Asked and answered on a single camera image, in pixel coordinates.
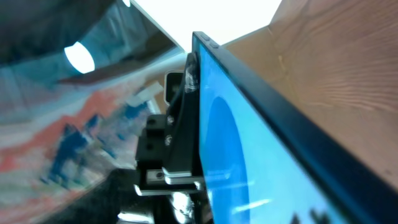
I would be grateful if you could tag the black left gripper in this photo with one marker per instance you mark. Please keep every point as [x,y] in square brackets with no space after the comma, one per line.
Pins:
[167,185]

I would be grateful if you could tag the blue Galaxy smartphone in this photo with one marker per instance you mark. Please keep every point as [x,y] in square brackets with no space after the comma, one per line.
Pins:
[265,162]

